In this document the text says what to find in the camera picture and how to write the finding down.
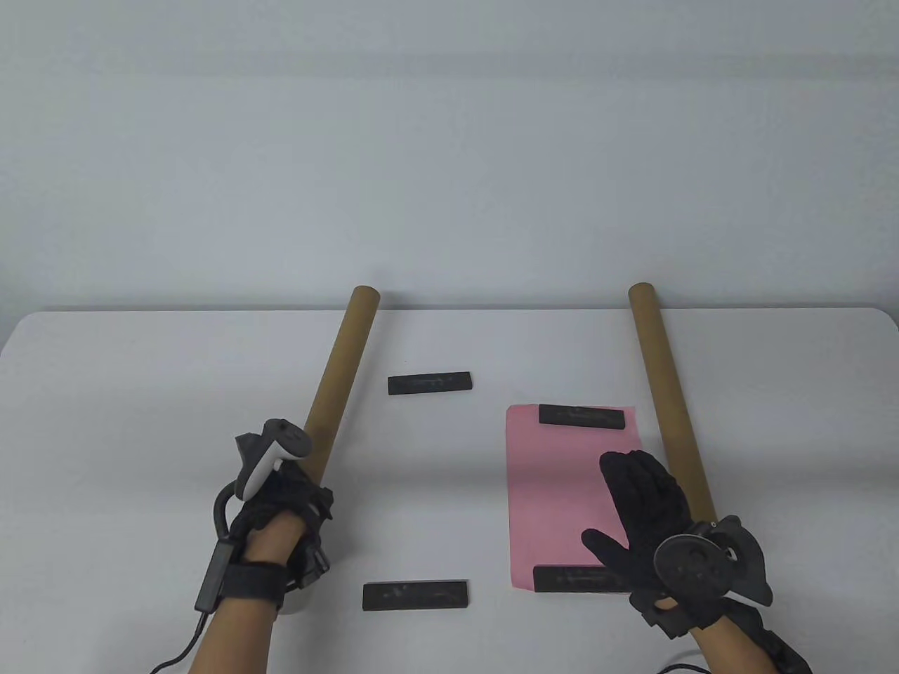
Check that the person's left hand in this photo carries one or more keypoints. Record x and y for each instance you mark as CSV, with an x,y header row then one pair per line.
x,y
281,491

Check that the person's right hand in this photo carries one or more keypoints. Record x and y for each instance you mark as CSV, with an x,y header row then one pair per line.
x,y
646,505

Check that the pink paper sheet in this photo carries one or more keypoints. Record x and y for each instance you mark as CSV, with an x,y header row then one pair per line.
x,y
555,484

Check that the black paperweight bar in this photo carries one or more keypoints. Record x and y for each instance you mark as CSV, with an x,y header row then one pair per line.
x,y
562,579
581,418
430,383
416,595

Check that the brown cardboard mailing tube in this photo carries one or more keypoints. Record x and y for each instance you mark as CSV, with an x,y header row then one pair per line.
x,y
344,365
653,365

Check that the person's left forearm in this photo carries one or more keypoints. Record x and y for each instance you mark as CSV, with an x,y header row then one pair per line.
x,y
239,632

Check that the person's right forearm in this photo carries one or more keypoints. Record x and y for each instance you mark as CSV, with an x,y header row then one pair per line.
x,y
730,653

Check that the grey hand-mounted controller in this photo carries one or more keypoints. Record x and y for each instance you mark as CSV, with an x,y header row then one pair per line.
x,y
692,565
263,463

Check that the grey wrist-mounted box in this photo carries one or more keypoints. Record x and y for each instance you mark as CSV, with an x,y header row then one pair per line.
x,y
213,576
783,649

